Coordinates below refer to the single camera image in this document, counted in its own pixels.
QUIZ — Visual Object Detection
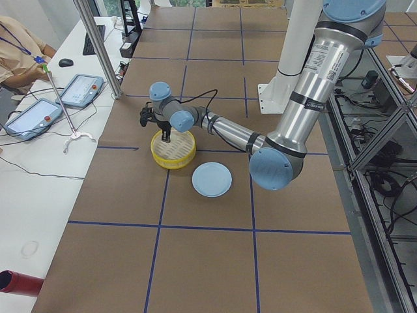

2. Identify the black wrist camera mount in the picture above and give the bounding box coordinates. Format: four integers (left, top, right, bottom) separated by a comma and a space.
139, 102, 156, 127

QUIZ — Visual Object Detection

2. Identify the black computer box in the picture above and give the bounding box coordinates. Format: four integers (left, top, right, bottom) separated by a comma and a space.
119, 32, 139, 58

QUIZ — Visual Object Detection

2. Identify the light blue plate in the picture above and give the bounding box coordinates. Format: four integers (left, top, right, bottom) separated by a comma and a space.
192, 162, 233, 198

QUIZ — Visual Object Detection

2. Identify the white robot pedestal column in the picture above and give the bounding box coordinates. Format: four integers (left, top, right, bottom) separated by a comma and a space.
258, 0, 323, 114

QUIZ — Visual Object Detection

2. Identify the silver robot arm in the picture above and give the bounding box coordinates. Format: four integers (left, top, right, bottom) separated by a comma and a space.
139, 1, 386, 190

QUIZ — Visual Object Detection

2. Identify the black keyboard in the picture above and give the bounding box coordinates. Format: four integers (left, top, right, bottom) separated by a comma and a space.
82, 24, 106, 56

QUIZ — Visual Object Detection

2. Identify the aluminium frame post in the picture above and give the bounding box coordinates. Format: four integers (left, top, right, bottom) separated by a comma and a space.
74, 0, 122, 99

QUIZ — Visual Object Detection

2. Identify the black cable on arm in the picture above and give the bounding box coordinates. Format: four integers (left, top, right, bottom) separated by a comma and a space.
178, 89, 218, 113

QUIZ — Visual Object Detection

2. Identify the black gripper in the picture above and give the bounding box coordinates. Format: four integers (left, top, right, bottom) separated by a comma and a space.
156, 120, 171, 143

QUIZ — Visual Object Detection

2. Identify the far blue teach pendant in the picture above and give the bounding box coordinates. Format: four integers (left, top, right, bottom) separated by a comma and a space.
55, 74, 104, 109

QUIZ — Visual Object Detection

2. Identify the brown paper table cover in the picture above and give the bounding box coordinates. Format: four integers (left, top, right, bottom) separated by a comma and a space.
33, 8, 373, 312

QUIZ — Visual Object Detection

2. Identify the yellow bamboo steamer basket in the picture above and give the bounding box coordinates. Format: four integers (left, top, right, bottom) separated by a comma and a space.
151, 129, 196, 170

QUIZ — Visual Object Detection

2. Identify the red fire extinguisher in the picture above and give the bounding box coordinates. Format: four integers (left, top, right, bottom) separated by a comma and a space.
1, 270, 44, 297

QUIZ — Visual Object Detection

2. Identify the person in beige shirt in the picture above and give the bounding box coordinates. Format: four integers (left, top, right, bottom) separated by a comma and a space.
1, 16, 56, 95

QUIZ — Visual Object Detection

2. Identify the near blue teach pendant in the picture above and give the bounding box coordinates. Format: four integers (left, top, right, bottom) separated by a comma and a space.
5, 98, 63, 140

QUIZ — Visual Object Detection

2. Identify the blue teach pendant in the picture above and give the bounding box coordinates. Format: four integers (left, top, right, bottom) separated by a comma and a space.
5, 98, 63, 140
55, 74, 104, 109

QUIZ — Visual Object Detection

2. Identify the black computer mouse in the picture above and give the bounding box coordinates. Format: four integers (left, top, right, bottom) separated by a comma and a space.
58, 58, 74, 68

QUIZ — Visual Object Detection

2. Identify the metal reacher grabber stick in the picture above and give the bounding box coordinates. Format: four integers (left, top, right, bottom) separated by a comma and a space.
42, 63, 96, 154

